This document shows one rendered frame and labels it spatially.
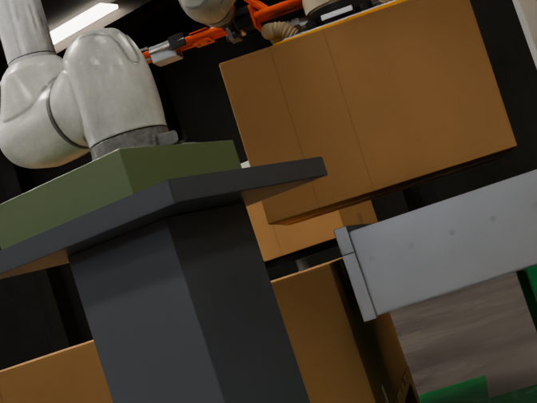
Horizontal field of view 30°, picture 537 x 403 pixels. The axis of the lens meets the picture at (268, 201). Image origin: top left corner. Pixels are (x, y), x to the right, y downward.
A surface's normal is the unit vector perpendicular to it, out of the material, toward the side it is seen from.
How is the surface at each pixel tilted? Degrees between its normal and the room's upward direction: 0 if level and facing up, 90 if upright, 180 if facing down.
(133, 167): 90
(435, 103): 90
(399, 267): 90
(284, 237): 90
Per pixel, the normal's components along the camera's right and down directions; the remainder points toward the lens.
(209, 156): 0.79, -0.30
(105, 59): 0.11, -0.33
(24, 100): -0.53, -0.06
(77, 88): -0.66, 0.11
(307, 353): -0.18, -0.01
